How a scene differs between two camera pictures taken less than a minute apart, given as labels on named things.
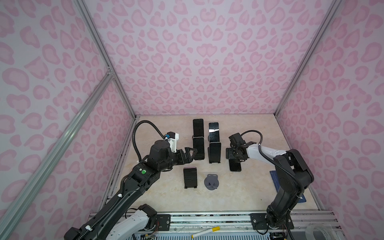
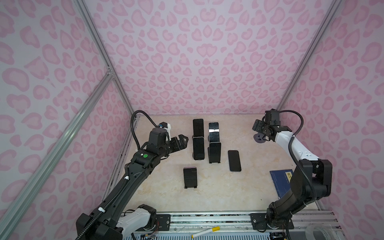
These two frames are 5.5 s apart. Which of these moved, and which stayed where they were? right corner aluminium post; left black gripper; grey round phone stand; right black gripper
Moved: grey round phone stand; left black gripper; right black gripper
Stayed: right corner aluminium post
